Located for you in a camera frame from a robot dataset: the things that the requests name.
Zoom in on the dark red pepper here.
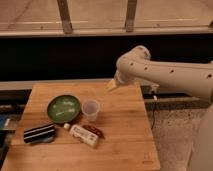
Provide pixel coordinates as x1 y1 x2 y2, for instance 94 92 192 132
83 125 104 138

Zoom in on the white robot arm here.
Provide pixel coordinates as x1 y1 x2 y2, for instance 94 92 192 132
107 45 213 171

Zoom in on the clear plastic cup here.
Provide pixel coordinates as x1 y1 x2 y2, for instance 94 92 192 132
81 99 100 122

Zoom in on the green round plate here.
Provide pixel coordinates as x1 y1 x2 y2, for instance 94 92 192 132
47 95 81 124

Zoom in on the white squeeze bottle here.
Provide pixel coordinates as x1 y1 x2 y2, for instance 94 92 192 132
63 123 99 148

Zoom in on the black white striped cloth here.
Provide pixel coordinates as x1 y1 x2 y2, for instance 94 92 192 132
23 124 56 143

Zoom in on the right metal window post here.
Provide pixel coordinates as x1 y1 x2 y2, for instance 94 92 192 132
125 0 137 32

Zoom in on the metal window post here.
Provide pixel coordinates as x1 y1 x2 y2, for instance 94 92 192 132
57 0 73 34
125 0 137 32

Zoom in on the left metal window post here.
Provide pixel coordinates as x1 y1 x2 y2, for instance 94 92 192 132
57 0 73 34

